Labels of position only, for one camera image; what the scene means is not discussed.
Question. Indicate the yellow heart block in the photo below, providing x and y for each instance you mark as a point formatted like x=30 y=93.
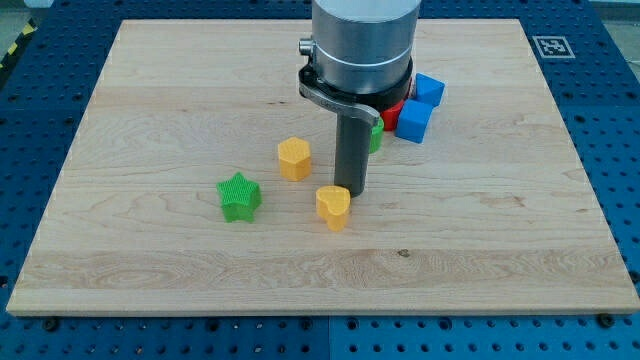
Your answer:
x=333 y=206

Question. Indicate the blue cube rear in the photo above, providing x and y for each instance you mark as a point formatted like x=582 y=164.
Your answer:
x=428 y=90

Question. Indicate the wooden board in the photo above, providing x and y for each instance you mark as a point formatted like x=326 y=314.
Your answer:
x=492 y=213

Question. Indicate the green star block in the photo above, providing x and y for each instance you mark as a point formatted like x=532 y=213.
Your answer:
x=239 y=198

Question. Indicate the green circle block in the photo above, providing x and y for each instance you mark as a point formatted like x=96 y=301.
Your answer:
x=376 y=136

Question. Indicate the yellow hexagon block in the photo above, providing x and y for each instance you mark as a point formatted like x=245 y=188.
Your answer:
x=294 y=156

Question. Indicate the red block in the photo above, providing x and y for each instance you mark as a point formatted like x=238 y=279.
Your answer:
x=390 y=116

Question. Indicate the white fiducial marker tag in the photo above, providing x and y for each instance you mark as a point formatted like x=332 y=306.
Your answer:
x=553 y=47

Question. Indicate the blue cube front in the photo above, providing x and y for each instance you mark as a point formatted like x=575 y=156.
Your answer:
x=413 y=121

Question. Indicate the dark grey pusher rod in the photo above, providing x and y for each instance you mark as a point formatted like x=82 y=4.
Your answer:
x=353 y=138

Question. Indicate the blue cube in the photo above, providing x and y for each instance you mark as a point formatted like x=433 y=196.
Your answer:
x=428 y=90
x=413 y=121

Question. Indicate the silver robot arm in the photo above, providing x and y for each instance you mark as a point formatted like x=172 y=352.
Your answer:
x=359 y=55

